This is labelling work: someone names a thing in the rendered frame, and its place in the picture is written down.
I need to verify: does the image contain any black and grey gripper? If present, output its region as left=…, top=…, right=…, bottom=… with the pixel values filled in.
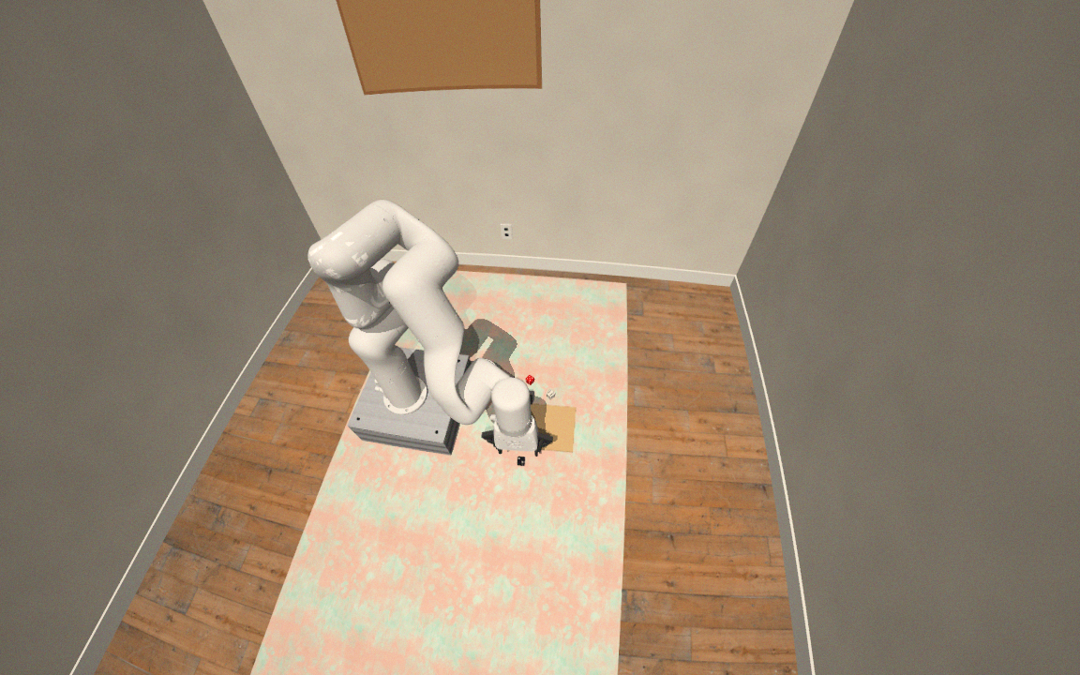
left=481, top=416, right=553, bottom=457

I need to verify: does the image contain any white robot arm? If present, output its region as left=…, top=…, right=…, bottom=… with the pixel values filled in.
left=307, top=200, right=534, bottom=437

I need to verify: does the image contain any tan flat mat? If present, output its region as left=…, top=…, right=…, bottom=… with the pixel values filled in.
left=531, top=404, right=576, bottom=453

